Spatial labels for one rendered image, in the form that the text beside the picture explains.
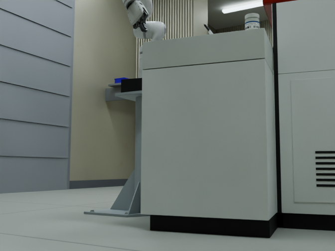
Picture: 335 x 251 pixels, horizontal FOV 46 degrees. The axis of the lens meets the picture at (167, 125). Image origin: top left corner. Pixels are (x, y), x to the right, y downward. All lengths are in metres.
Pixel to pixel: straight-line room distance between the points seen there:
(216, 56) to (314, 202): 0.90
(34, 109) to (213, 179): 3.95
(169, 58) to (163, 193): 0.68
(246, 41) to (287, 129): 0.54
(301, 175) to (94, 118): 4.72
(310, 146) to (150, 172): 0.84
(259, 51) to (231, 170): 0.57
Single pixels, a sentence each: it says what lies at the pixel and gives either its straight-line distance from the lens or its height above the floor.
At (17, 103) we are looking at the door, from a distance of 5.38.
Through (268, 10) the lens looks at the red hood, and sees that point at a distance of 2.46.
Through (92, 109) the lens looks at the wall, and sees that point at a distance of 6.46.
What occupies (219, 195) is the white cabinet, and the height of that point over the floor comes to 0.18.
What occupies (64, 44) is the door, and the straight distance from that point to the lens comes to 6.10.
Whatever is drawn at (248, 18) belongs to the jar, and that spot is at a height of 1.04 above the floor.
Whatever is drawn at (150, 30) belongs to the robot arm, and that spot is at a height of 1.26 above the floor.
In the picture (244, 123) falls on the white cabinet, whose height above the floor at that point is 0.52.
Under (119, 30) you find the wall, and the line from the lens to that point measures 7.34.
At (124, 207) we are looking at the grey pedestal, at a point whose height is 0.03.
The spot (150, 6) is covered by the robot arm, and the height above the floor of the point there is 1.37.
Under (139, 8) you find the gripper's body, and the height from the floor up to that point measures 1.11.
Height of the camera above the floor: 0.31
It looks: 6 degrees up
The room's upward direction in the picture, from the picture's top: straight up
